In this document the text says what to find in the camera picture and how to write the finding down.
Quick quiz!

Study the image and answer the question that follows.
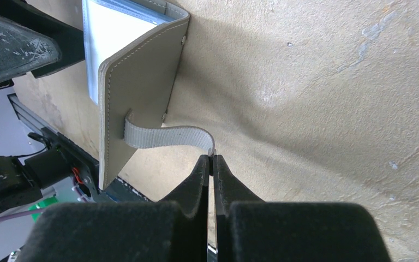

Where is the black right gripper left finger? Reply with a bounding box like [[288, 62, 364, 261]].
[[17, 155, 209, 261]]

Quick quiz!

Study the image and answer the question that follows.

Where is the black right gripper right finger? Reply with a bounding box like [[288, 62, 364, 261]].
[[213, 155, 390, 261]]

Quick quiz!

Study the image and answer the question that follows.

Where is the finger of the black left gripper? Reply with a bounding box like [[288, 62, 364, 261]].
[[0, 1, 85, 89]]

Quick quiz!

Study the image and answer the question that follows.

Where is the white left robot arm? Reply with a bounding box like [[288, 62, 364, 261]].
[[0, 1, 85, 214]]

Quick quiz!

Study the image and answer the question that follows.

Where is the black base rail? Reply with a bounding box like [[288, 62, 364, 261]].
[[8, 93, 149, 203]]

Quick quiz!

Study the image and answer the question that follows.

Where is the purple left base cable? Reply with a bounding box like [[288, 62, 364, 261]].
[[0, 206, 47, 228]]

